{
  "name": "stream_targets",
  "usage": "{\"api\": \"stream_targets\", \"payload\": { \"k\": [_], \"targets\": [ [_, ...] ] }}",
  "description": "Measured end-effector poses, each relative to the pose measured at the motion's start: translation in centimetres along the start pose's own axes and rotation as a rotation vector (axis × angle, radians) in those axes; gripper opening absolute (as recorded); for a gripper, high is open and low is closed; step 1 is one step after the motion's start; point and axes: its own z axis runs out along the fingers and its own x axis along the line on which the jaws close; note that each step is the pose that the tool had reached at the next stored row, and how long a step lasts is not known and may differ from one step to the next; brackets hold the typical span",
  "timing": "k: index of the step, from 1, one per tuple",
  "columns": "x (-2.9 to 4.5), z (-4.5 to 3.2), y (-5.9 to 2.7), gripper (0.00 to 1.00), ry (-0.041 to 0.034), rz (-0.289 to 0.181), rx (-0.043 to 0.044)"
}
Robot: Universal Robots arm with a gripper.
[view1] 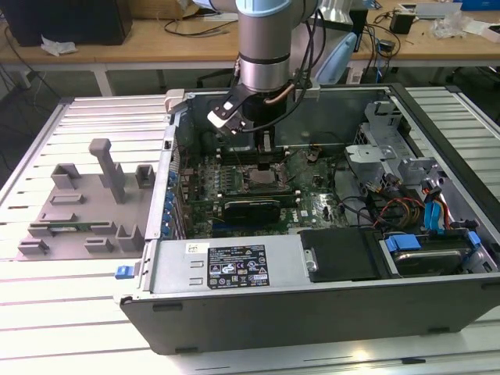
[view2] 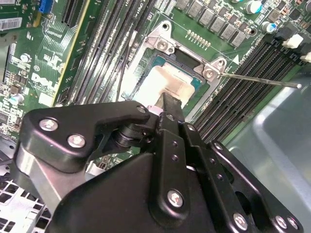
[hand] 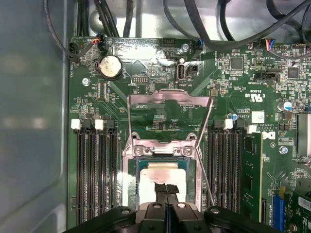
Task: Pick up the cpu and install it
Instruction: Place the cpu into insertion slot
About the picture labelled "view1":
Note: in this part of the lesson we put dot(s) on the black monitor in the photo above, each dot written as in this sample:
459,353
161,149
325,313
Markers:
78,19

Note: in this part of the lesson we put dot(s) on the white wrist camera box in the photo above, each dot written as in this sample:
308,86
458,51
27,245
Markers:
218,117

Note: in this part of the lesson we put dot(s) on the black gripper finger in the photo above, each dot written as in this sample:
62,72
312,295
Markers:
260,154
271,154

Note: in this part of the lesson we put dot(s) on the blue disk carrier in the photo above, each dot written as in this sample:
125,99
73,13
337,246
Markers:
402,243

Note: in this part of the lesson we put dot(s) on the white crumpled paper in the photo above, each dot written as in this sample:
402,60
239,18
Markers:
58,46

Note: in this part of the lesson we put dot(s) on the black box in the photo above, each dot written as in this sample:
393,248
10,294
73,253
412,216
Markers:
361,23

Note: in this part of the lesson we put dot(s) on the silver hard disk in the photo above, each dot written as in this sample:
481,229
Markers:
426,261

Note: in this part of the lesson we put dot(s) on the small black adapter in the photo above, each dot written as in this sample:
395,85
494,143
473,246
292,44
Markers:
387,45

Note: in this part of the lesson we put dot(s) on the light wooden desk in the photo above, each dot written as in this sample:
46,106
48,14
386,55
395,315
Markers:
164,47

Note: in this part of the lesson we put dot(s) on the black plastic shroud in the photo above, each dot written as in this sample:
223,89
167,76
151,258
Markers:
340,254

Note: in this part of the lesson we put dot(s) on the green motherboard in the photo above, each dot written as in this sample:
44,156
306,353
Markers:
320,207

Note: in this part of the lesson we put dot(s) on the silver metal drive cage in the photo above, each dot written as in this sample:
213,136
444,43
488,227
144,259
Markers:
371,154

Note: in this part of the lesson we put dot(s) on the blue expansion card clip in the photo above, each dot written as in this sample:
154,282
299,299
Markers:
168,218
171,178
169,204
166,231

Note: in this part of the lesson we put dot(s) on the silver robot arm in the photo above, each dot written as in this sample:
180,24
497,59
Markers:
265,39

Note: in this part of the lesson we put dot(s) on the black and grey PC case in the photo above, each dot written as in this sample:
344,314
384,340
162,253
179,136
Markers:
273,320

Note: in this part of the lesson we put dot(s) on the CPU socket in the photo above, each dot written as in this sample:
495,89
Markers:
246,179

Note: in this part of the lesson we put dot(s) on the silver CPU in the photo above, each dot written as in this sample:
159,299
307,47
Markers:
263,179

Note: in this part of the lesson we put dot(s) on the silver power supply unit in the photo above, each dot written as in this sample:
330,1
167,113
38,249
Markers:
176,273

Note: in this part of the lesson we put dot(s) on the grey parts rack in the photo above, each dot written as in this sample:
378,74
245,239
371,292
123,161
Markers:
90,211

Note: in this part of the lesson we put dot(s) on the small black cube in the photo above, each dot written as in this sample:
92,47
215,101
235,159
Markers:
402,23

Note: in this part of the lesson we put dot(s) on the black graphics card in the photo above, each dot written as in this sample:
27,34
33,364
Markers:
254,213

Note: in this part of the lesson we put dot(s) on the blue box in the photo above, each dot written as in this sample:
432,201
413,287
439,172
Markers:
480,4

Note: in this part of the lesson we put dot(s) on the blue case latch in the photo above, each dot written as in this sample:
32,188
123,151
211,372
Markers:
124,272

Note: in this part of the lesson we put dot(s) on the round coin cell battery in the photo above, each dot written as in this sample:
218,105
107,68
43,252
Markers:
312,155

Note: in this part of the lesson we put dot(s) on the clear plastic bag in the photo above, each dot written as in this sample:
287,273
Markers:
449,25

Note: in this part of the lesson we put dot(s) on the black RAM slot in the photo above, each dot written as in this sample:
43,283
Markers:
238,160
238,153
258,194
238,156
238,149
258,198
258,191

